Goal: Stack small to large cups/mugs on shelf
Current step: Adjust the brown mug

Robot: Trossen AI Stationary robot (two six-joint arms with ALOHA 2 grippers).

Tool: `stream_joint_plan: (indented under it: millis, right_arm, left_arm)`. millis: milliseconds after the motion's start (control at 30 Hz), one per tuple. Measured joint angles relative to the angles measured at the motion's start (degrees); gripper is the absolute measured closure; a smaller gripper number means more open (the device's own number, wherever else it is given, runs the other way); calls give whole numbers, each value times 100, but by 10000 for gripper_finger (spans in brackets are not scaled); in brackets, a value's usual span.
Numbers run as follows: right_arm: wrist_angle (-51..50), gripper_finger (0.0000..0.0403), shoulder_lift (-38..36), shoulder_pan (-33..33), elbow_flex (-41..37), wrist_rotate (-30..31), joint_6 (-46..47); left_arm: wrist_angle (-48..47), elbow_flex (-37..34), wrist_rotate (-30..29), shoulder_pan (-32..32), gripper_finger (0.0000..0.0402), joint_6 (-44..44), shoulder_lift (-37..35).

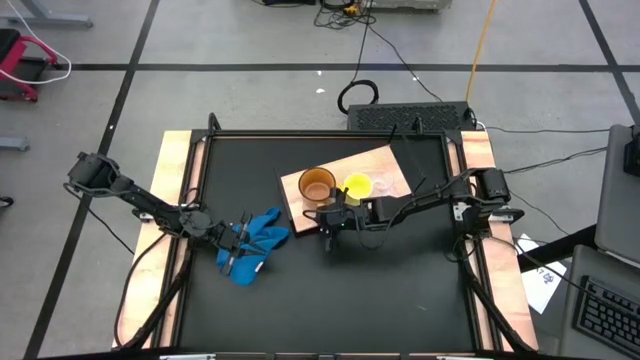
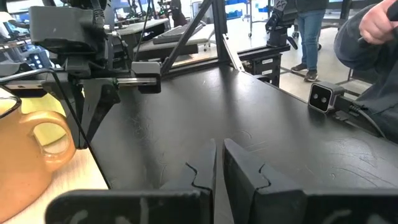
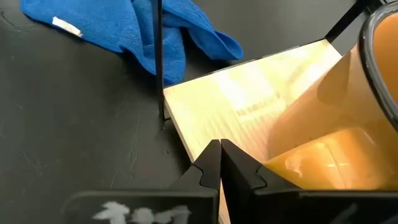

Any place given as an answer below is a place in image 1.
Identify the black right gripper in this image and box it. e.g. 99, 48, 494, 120
303, 188, 375, 252

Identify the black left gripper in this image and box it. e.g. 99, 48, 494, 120
194, 212, 269, 276

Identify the orange mug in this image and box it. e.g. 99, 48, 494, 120
298, 166, 338, 211

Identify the yellow mug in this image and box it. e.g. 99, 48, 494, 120
341, 172, 375, 207

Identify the clear plastic cup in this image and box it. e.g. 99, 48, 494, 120
372, 170, 395, 194

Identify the blue cloth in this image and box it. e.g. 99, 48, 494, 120
216, 206, 292, 287

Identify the black computer case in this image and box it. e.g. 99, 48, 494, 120
346, 101, 476, 132

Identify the grey equipment box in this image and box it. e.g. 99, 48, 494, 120
369, 0, 454, 11

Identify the white paper sheet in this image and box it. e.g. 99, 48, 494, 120
514, 233, 569, 315

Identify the grey desk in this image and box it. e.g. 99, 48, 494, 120
558, 244, 640, 360

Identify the grey table leg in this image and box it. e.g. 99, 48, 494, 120
0, 0, 95, 29

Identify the grey side table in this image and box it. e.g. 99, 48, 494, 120
593, 123, 640, 264

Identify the red cart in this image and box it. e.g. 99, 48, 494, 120
0, 28, 59, 104

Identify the black keyboard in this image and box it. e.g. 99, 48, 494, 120
572, 277, 640, 359

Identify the black device on side table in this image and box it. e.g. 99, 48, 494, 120
623, 124, 640, 177

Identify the black table frame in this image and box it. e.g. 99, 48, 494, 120
112, 112, 539, 360

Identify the coiled black cable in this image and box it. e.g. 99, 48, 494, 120
336, 79, 380, 115

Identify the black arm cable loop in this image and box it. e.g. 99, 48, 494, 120
113, 229, 167, 349

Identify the long black floor cable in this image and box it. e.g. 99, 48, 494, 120
367, 24, 444, 103

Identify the tangle of black cables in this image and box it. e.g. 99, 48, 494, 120
313, 0, 376, 30

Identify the yellow cable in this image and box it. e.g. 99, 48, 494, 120
464, 0, 497, 104

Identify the thin black cable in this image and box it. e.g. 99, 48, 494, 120
502, 146, 608, 176
479, 125, 610, 135

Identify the white cable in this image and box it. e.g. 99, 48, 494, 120
0, 0, 73, 86

